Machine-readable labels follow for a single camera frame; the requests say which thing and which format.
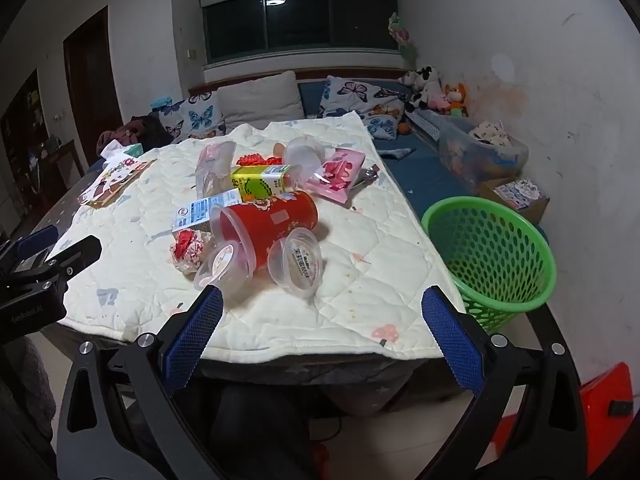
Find flower wall decoration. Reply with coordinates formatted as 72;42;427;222
387;12;418;68

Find cardboard box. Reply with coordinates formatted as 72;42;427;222
479;177;551;226

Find person's left forearm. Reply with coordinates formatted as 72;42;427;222
0;332;56;441

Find green yellow label bottle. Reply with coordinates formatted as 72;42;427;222
196;164;296;202

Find blue sofa bed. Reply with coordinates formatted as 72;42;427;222
295;80;481;221

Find orange fox plush toy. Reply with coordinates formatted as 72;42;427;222
442;82;471;117

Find red paper cup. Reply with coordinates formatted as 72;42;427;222
210;190;320;281

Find white quilted blanket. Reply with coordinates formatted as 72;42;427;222
52;110;468;361

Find patterned cloth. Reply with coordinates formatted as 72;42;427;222
470;120;511;147

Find brown wooden door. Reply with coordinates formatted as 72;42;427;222
62;6;123;161

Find cow plush toy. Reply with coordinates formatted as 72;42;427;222
400;66;443;111

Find pile of dark clothes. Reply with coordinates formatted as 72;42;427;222
97;115;173;161

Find red mesh net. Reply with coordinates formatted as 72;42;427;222
235;152;283;168

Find clear plastic container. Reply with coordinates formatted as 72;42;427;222
284;136;327;186

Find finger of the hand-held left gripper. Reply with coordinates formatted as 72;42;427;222
47;235;103;279
0;225;59;263

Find green plastic basket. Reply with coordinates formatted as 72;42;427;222
421;196;557;335

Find blue white milk carton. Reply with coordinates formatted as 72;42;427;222
171;189;241;233

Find person's dark pants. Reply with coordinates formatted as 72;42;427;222
172;385;351;480

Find small butterfly pillow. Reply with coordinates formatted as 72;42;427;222
365;112;406;141

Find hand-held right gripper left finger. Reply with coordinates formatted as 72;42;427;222
56;285;224;480

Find clear storage bin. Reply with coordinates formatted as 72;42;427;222
439;115;530;186

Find dark window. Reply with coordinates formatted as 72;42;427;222
200;0;401;66

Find pink snack packet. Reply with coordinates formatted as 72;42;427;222
305;147;367;205

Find dark wooden shelf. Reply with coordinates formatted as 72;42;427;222
0;67;56;241

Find clear plastic pudding cup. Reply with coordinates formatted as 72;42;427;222
192;239;256;293

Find red white wrapper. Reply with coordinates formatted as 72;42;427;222
170;227;213;276

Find cartoon printed card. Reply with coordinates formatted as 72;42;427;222
495;180;541;211

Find red plastic stool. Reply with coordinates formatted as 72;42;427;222
492;362;640;480

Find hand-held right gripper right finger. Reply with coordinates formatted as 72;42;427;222
421;285;587;480

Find pink plush toy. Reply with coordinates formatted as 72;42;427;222
425;87;451;111

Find labelled clear pudding cup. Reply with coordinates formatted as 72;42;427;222
267;227;323;298

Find beige cushion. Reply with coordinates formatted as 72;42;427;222
216;71;306;133

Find blue butterfly pillow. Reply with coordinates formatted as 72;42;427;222
160;92;226;141

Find large butterfly pillow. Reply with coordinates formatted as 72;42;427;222
320;76;406;118

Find clear pink plastic wrapper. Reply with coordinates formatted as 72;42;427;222
196;140;237;176

